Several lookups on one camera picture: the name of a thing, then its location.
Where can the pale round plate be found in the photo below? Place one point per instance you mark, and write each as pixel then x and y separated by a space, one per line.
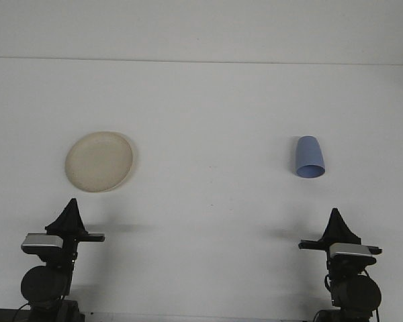
pixel 99 162

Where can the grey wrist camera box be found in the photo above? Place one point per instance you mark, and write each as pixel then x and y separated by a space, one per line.
pixel 351 251
pixel 40 241

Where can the pale blue cup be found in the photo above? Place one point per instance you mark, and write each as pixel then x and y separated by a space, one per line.
pixel 309 154

